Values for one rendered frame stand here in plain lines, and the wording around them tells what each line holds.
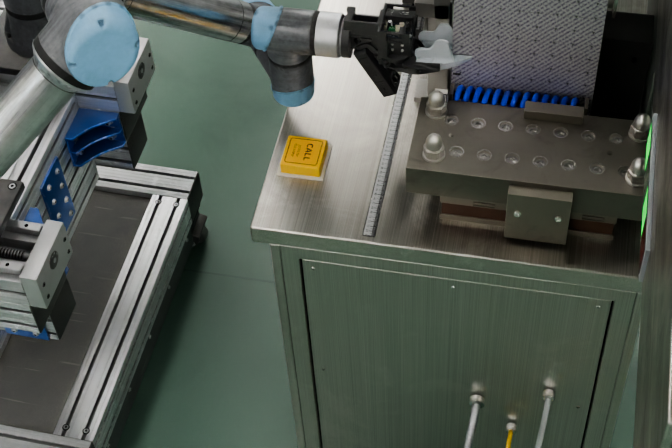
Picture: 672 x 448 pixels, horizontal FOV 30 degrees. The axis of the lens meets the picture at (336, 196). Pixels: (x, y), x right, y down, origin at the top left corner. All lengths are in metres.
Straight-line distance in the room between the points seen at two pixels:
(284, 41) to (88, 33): 0.36
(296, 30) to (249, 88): 1.54
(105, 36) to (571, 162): 0.75
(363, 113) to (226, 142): 1.24
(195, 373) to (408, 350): 0.83
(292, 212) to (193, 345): 1.01
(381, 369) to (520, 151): 0.58
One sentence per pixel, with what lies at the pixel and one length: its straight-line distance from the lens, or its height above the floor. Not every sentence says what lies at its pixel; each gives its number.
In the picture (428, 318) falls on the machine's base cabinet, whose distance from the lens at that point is 2.22.
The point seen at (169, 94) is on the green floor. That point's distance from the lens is 3.62.
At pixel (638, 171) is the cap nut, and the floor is 1.06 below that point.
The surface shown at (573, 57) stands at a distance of 2.06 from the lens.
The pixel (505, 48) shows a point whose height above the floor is 1.12.
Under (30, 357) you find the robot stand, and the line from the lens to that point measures 2.88.
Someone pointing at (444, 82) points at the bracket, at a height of 0.95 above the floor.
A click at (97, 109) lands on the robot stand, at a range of 2.65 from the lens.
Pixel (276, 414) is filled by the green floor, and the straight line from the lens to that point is 2.94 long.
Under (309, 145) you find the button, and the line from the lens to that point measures 2.18.
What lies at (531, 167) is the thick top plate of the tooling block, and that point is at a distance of 2.01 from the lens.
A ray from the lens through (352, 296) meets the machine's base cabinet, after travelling 2.20.
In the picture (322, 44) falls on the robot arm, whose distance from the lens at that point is 2.07.
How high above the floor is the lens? 2.53
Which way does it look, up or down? 50 degrees down
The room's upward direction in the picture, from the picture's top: 4 degrees counter-clockwise
